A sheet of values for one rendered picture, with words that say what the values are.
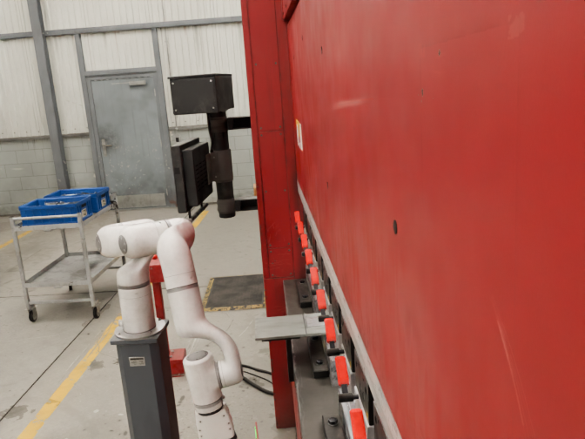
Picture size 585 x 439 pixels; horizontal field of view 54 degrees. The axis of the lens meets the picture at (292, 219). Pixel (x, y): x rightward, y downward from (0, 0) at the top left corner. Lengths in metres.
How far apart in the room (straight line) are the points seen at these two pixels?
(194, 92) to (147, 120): 6.51
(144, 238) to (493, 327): 1.40
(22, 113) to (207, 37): 3.25
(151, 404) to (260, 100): 1.47
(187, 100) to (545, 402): 2.75
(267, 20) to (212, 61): 6.45
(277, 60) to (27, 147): 7.82
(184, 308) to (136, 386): 0.75
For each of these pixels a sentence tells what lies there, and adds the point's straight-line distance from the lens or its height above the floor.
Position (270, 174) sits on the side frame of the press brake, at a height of 1.44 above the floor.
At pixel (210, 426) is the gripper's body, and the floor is 0.95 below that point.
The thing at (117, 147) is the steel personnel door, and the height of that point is 1.03.
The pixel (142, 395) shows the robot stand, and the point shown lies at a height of 0.77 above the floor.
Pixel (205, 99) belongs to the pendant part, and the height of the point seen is 1.82.
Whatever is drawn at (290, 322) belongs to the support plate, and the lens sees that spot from 2.18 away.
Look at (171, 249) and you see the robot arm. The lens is 1.62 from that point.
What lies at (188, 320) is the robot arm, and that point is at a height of 1.27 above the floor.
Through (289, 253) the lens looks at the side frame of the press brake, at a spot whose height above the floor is 1.01.
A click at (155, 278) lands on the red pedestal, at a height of 0.71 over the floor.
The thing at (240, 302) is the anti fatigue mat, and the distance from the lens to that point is 5.11.
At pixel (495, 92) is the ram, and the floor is 1.87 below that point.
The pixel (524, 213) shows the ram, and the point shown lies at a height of 1.80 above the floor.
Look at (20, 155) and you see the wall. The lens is 10.37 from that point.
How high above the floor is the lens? 1.88
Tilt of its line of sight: 14 degrees down
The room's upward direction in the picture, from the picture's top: 4 degrees counter-clockwise
